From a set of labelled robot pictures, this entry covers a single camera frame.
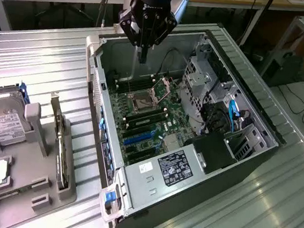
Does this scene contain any green graphics card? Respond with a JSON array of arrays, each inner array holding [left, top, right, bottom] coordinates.
[[41, 90, 79, 193]]

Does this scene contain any black expansion slot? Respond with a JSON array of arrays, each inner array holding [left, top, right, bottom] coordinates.
[[122, 124, 153, 141], [125, 141, 157, 158]]

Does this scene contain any blue expansion slot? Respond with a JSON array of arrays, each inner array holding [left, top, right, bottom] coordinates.
[[123, 129, 155, 149]]

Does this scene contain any metal socket cover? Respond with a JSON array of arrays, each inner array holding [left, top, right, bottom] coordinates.
[[149, 76, 176, 106]]

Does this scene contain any thin metal locking lever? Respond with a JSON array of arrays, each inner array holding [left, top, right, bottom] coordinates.
[[125, 72, 136, 98]]

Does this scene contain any perforated silver drive cage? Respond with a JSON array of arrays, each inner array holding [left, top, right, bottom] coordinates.
[[179, 55, 220, 126]]

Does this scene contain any CPU socket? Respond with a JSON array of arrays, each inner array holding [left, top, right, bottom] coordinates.
[[129, 90, 157, 115]]

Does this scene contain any green motherboard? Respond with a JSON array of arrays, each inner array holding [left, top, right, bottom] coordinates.
[[101, 71, 199, 170]]

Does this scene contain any black labelled RAM stick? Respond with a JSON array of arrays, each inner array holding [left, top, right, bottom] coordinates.
[[125, 108, 166, 129]]

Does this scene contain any silver chipset heatsink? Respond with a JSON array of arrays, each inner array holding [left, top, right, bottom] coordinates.
[[163, 135, 183, 153]]

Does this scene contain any black box device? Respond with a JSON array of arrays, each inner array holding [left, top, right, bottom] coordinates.
[[262, 48, 304, 90]]

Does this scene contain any black plastic fan shroud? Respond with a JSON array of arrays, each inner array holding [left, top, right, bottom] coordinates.
[[180, 129, 239, 178]]

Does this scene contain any silver disk bay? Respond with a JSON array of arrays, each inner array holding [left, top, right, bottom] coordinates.
[[223, 121, 279, 164]]

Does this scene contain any white round table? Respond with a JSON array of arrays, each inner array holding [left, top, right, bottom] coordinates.
[[264, 78, 304, 143]]

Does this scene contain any silver hard disk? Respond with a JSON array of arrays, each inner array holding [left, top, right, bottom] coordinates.
[[0, 90, 33, 148]]

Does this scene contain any grey power supply unit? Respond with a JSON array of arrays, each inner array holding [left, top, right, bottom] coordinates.
[[120, 137, 209, 216]]

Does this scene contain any open black PC case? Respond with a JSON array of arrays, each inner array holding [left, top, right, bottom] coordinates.
[[67, 10, 298, 228]]

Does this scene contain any grey parts rack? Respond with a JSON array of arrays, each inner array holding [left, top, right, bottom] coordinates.
[[0, 98, 86, 228]]

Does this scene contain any green RAM stick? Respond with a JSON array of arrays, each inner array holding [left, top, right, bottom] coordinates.
[[0, 180, 33, 208]]

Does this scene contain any black looped wire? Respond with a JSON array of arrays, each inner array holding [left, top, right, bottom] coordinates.
[[155, 46, 191, 78]]

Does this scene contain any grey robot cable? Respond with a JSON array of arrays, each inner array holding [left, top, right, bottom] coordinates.
[[95, 0, 111, 28]]

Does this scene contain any black wire bundle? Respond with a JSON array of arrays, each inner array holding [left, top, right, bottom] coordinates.
[[199, 101, 233, 138]]

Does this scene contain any blue flat wire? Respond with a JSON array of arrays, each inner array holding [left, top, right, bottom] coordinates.
[[227, 99, 242, 134]]

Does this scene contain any blue plastic disk bracket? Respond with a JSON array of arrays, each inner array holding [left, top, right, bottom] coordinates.
[[0, 79, 32, 105]]

